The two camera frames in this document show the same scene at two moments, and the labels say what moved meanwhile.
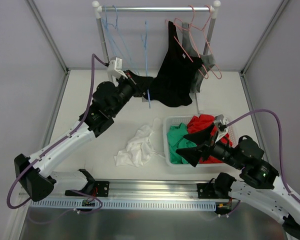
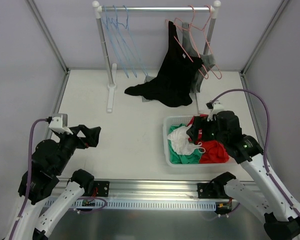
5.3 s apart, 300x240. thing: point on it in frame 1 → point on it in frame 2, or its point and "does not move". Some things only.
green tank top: [176, 141] does not move
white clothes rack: [213, 8] does not move
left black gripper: [135, 83] → [78, 136]
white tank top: [138, 149] → [181, 141]
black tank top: [171, 86] does not move
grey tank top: [208, 61] does not move
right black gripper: [209, 144] → [200, 127]
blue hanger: [145, 45] → [130, 54]
